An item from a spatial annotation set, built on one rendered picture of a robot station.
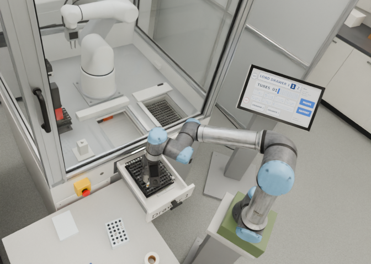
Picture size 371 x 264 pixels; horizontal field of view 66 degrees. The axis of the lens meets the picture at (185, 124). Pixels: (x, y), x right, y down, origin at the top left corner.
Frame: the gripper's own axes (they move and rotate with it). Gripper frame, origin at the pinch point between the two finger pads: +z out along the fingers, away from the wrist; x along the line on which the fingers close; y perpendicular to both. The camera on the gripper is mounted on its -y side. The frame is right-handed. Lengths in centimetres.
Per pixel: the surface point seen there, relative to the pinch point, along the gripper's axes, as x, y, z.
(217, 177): -84, 51, 96
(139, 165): 1.6, 15.9, 9.6
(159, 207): -4.6, -10.4, 7.3
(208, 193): -71, 36, 96
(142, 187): 1.1, 4.3, 12.3
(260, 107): -84, 47, -1
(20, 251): 58, -15, 24
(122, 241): 13.0, -18.2, 22.3
